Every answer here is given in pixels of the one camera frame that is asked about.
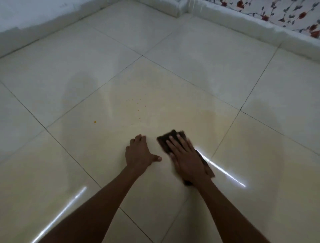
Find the person's left hand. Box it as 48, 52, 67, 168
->
125, 134, 162, 176

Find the person's right hand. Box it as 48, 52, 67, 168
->
166, 134, 213, 185

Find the dark brown cleaning cloth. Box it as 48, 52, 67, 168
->
157, 129, 216, 187

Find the person's left forearm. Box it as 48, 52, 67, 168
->
39, 166, 147, 243

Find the person's right forearm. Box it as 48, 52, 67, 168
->
196, 176, 272, 243

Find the red floral patterned fabric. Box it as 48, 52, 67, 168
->
207, 0, 320, 39

